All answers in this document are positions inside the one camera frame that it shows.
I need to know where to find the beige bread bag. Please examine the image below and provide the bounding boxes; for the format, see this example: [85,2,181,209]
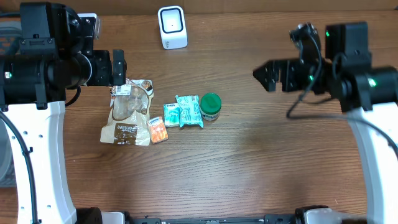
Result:
[100,78,154,146]

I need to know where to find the green lid jar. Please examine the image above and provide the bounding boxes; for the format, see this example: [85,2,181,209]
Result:
[200,93,222,121]

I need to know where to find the orange white packet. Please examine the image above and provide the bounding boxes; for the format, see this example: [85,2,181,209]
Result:
[147,116,169,144]

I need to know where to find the teal white snack packet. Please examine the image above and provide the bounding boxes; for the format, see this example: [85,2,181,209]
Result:
[175,95,203,128]

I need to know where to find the small teal packet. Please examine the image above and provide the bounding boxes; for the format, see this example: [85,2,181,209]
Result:
[164,103,180,127]

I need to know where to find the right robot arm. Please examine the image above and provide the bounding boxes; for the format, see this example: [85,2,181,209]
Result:
[253,22,397,223]

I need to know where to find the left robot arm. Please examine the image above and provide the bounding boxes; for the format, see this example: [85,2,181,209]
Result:
[1,2,126,223]

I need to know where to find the white barcode scanner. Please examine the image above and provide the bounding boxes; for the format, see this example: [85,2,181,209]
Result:
[157,6,188,50]

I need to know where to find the grey plastic mesh basket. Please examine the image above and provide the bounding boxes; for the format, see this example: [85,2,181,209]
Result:
[1,21,22,188]

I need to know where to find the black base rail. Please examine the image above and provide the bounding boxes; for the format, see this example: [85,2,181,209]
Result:
[102,211,296,224]

